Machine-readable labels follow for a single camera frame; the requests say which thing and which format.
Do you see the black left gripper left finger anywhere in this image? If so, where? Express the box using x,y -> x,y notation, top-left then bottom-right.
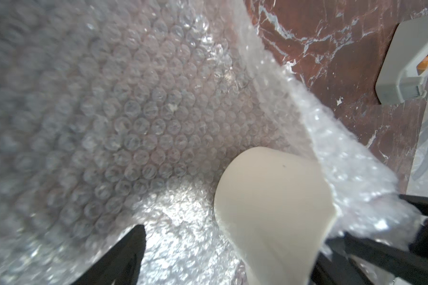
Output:
74,224 -> 146,285

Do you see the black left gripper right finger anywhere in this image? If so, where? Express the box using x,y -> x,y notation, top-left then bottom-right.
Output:
310,252 -> 373,285

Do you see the white mug red inside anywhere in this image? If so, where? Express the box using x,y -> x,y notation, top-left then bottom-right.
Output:
214,147 -> 336,285

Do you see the grey tape dispenser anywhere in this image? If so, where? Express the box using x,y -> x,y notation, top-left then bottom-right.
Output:
375,16 -> 428,105

